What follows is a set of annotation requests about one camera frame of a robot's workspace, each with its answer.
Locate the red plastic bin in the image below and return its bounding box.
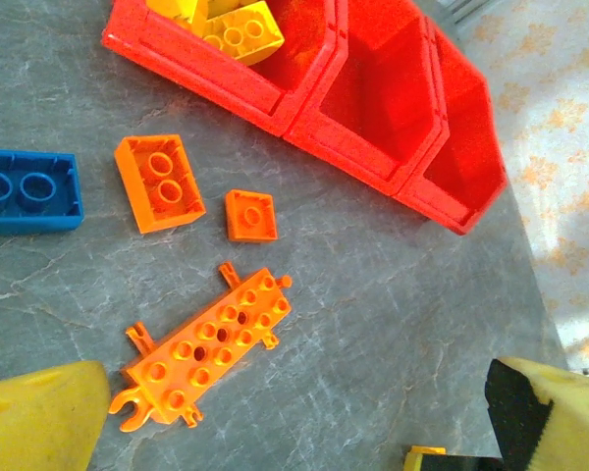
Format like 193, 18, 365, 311
396, 17, 509, 237
101, 0, 348, 137
283, 0, 451, 196

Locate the long yellow lego brick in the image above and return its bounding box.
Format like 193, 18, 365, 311
199, 0, 286, 68

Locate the small square orange lego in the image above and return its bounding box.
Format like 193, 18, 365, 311
224, 188, 280, 243

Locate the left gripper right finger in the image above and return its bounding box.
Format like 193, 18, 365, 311
485, 356, 589, 471

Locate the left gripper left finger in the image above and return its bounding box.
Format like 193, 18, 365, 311
0, 360, 112, 471

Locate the orange lego plate with holes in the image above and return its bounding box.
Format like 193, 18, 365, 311
108, 261, 295, 434

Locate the orange lego brick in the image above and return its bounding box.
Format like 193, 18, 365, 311
113, 133, 207, 236

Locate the blue lego brick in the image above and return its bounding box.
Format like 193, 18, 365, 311
0, 148, 85, 237

